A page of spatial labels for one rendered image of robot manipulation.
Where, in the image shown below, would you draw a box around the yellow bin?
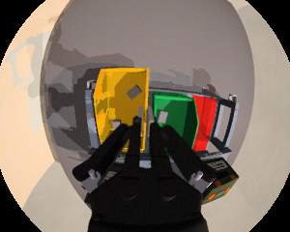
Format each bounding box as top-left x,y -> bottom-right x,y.
94,68 -> 149,150

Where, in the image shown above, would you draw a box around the small grey block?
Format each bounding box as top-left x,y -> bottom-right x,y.
112,119 -> 121,130
158,109 -> 168,123
127,84 -> 142,100

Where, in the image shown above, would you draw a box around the green bin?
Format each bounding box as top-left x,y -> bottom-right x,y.
152,94 -> 199,149

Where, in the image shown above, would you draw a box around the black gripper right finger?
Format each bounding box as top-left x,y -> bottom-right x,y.
147,106 -> 218,201

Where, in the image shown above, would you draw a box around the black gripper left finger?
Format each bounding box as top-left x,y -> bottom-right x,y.
72,105 -> 143,201

